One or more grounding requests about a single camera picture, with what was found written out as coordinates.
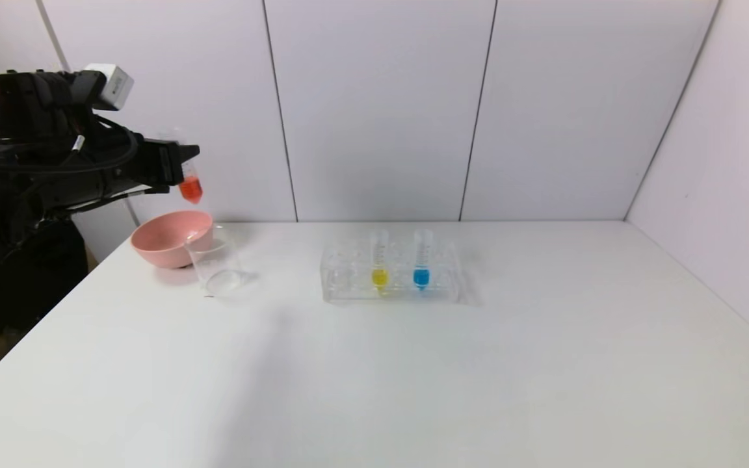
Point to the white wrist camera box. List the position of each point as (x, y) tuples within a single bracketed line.
[(114, 84)]

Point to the clear glass beaker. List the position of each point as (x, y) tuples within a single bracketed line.
[(222, 276)]

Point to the test tube with red pigment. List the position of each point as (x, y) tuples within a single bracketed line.
[(190, 188)]

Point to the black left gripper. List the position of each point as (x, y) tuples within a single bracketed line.
[(168, 164)]

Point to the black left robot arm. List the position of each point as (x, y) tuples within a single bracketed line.
[(30, 110)]

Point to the black bulky background object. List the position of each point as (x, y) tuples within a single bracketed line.
[(23, 286)]

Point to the pink plastic bowl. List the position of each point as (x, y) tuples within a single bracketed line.
[(166, 244)]

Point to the test tube with yellow pigment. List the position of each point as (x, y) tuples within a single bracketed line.
[(380, 276)]

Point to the clear acrylic tube rack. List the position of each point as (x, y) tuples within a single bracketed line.
[(348, 286)]

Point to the test tube with blue pigment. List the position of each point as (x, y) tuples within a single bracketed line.
[(420, 277)]

